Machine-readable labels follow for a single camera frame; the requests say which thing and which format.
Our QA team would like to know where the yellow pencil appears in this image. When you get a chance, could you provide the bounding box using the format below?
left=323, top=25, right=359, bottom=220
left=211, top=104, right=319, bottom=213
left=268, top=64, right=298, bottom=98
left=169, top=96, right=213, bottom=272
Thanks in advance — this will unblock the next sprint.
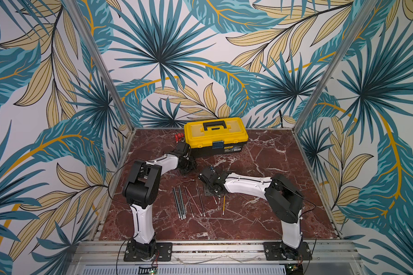
left=221, top=195, right=226, bottom=215

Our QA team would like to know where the yellow black toolbox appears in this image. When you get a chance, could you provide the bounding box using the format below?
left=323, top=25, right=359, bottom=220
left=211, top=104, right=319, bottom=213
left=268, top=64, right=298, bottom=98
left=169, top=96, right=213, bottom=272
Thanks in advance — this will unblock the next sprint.
left=184, top=118, right=249, bottom=158

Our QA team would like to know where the red capped pencil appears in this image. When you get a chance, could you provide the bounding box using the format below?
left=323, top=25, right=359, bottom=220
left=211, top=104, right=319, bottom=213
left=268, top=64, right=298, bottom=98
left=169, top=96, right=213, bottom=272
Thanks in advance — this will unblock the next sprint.
left=186, top=188, right=203, bottom=217

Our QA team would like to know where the green pencil with eraser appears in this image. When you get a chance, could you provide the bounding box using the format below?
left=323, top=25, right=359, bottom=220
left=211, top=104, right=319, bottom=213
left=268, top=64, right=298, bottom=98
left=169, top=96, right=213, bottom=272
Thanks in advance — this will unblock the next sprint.
left=180, top=191, right=187, bottom=219

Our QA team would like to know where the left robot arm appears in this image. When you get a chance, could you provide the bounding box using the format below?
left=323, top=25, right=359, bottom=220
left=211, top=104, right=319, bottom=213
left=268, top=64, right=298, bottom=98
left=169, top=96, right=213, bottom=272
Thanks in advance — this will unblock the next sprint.
left=122, top=153, right=197, bottom=253

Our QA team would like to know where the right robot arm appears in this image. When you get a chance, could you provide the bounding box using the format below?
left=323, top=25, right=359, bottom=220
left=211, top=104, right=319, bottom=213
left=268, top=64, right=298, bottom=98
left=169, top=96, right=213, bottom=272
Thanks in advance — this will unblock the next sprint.
left=198, top=167, right=304, bottom=250

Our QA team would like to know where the red object behind toolbox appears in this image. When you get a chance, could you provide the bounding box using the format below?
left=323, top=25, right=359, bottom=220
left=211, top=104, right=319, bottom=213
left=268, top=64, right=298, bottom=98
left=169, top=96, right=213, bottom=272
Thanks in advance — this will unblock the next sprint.
left=174, top=133, right=185, bottom=143

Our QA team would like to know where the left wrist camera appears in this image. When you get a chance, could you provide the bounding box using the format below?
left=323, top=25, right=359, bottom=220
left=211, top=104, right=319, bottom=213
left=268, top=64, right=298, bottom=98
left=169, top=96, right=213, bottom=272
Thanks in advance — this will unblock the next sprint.
left=173, top=142, right=190, bottom=158

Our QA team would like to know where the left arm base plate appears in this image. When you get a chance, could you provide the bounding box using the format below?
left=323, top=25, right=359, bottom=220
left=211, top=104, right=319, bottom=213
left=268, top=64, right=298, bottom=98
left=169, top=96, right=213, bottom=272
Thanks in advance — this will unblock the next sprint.
left=123, top=240, right=173, bottom=262

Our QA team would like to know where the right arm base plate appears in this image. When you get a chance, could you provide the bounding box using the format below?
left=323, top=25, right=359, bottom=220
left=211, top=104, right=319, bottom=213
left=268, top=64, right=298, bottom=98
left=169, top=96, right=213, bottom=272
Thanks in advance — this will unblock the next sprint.
left=263, top=241, right=312, bottom=261

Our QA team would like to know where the aluminium front rail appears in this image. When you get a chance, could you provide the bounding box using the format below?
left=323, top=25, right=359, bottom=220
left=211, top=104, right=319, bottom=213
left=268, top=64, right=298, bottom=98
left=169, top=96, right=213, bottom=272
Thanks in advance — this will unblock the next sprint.
left=71, top=239, right=362, bottom=265

